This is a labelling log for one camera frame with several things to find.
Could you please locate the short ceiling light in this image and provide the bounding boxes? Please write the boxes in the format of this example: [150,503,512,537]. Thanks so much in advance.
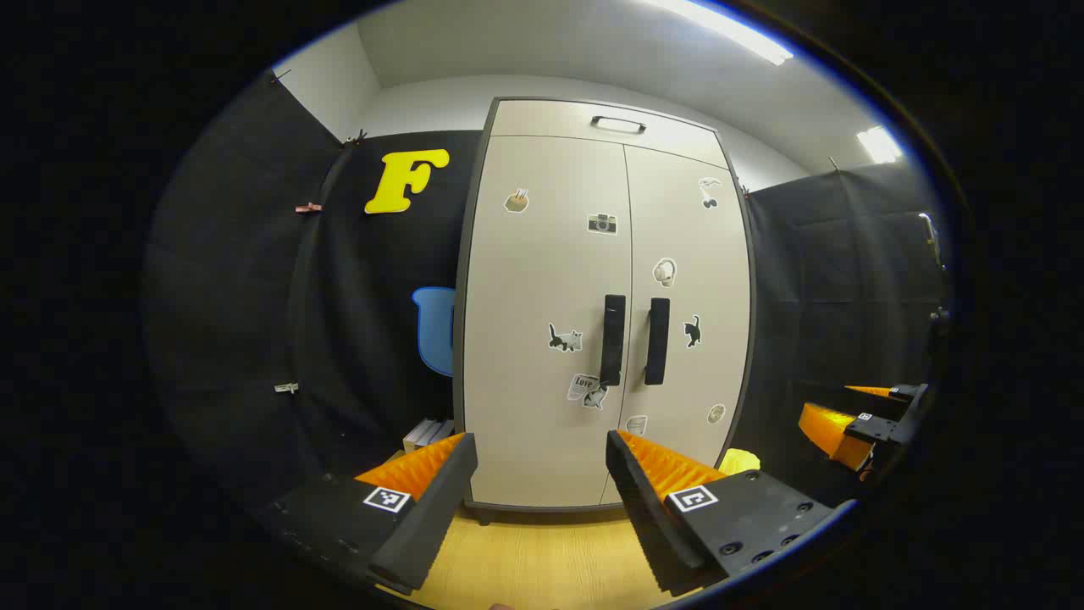
[855,125,903,164]

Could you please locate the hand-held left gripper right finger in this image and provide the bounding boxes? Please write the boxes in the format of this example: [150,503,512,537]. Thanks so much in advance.
[605,429,841,598]

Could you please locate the beige double-door shoe cabinet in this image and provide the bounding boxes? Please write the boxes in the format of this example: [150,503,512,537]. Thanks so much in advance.
[453,96,757,526]

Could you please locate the beige cabinet top drawer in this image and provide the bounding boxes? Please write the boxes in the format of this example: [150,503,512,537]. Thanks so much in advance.
[489,99,731,169]

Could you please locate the beige cabinet door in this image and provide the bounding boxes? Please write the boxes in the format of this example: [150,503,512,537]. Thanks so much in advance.
[600,144,753,505]
[464,136,629,507]

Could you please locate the black backdrop cloth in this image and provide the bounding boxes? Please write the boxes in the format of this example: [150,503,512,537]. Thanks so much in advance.
[744,161,954,509]
[144,72,484,526]

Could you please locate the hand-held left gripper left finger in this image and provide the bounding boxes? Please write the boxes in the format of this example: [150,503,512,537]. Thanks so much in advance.
[254,432,479,594]

